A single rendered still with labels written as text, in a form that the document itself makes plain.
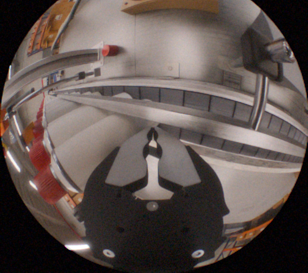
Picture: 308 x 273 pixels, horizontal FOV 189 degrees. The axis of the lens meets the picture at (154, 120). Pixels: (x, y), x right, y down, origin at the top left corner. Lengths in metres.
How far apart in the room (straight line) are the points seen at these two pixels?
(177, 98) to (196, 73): 0.07
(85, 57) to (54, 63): 0.10
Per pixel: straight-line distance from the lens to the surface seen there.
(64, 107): 0.24
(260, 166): 0.19
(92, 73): 0.26
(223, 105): 0.15
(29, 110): 8.15
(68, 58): 0.34
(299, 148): 0.16
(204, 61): 0.20
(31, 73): 0.33
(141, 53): 0.25
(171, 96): 0.16
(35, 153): 0.15
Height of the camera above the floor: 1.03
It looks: 51 degrees down
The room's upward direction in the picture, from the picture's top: 130 degrees counter-clockwise
